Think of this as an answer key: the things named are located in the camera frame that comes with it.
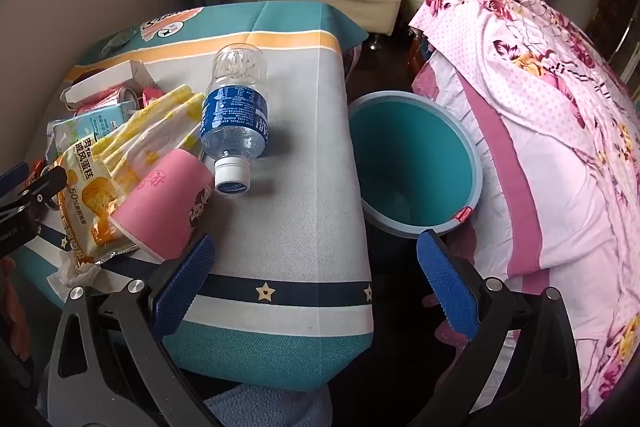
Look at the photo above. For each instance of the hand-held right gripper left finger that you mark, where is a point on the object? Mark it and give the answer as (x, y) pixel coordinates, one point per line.
(185, 287)

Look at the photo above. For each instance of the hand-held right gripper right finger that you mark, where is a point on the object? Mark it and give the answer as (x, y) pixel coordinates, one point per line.
(445, 277)

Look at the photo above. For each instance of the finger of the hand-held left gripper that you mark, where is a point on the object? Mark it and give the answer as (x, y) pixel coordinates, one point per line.
(42, 189)
(12, 178)

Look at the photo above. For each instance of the yellow cake packet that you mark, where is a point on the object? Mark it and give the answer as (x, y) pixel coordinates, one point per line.
(85, 202)

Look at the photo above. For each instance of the white tissue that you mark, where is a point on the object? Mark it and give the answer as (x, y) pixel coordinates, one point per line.
(75, 277)

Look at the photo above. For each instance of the light blue snack packet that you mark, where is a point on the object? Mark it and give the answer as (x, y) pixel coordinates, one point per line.
(95, 122)

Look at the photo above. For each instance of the pink paper cup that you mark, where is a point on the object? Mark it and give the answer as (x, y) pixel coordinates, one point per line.
(165, 197)

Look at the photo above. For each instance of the teal plastic bin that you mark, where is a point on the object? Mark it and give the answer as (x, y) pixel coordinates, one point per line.
(415, 167)

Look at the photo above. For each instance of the yellow white paper bag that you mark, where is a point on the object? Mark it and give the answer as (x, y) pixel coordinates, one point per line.
(150, 132)

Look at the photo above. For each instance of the white carton box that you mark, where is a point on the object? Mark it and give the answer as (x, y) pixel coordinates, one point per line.
(110, 77)

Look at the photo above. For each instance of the pink white snack packet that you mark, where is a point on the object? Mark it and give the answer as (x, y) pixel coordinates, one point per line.
(152, 96)

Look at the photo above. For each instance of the clear plastic water bottle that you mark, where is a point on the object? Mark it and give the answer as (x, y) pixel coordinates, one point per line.
(232, 117)

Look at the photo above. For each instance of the person's left hand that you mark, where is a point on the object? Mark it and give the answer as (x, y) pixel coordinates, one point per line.
(20, 327)

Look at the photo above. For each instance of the pink bordered floral quilt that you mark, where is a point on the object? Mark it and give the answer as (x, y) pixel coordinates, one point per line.
(550, 217)

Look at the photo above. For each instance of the blue fleece cloth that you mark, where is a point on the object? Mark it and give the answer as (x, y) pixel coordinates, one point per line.
(270, 407)

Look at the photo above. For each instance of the small green grey object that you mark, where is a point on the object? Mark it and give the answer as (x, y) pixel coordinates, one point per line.
(115, 42)

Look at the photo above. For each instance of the teal grey printed tablecloth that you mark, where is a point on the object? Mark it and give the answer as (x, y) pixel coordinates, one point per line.
(300, 157)

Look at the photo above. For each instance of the pink floral dotted sheet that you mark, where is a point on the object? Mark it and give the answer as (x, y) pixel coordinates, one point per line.
(525, 57)

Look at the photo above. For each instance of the plaid cloth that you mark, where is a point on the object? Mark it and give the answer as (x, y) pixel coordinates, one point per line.
(354, 59)

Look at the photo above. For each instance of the dark wooden cabinet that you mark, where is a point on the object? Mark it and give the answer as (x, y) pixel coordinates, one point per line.
(612, 27)

